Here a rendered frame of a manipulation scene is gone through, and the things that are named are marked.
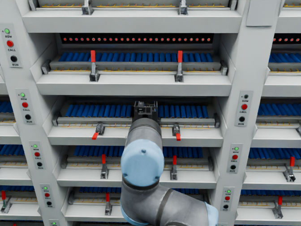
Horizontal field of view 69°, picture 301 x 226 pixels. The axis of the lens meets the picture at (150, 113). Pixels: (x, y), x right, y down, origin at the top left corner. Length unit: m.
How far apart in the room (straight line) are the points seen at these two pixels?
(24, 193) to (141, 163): 0.78
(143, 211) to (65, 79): 0.46
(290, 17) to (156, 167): 0.54
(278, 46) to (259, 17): 0.25
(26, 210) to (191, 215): 0.80
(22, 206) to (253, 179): 0.96
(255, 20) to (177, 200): 0.51
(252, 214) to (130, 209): 0.65
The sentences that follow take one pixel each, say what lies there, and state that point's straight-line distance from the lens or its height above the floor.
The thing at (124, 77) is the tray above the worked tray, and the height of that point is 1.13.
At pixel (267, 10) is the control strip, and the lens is 0.71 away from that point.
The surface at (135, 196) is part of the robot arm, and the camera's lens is 0.53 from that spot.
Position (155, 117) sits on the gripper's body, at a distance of 0.66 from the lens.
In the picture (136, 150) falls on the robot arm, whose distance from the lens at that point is 0.45.
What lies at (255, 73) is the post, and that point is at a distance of 0.73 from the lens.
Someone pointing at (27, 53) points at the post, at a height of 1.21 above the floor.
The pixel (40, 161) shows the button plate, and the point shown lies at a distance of 0.90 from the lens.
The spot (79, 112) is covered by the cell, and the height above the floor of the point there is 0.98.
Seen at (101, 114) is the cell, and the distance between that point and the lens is 0.83.
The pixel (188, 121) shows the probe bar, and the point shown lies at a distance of 0.78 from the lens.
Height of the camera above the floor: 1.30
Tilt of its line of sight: 24 degrees down
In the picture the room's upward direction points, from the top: straight up
